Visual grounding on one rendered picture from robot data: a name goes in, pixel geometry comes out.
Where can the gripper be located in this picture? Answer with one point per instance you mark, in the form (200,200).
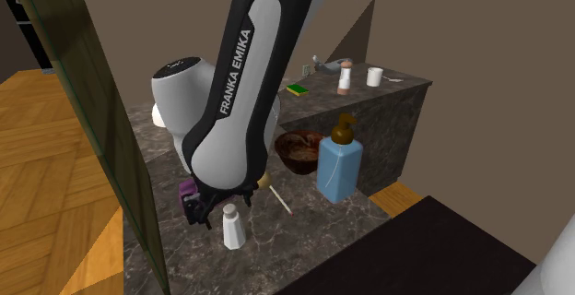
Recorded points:
(196,213)

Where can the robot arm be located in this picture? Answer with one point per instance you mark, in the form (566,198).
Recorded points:
(224,150)

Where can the purple object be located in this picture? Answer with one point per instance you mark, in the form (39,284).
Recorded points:
(186,189)

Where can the white salt shaker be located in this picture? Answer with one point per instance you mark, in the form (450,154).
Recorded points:
(233,233)

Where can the white stick with tan head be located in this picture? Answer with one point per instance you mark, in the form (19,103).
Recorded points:
(265,181)

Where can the brown bowl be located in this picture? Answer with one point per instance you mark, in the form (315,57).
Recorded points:
(296,152)

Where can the blue soap dispenser brown pump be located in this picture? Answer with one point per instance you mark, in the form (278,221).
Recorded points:
(339,168)

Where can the green and yellow sponge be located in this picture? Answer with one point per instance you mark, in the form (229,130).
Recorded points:
(297,89)

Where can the dark green glass panel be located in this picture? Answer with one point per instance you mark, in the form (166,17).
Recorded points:
(90,87)

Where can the grey faucet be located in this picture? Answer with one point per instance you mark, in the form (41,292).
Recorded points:
(331,66)

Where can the white and brown pepper mill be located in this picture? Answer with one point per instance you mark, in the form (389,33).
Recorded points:
(344,78)

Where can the white cup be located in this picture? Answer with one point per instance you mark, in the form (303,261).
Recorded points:
(374,77)

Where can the small white spoon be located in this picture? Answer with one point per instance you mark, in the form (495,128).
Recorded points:
(393,79)

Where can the dark shelf unit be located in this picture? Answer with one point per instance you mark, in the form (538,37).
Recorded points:
(22,20)

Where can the wall outlet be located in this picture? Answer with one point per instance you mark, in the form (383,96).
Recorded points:
(306,70)

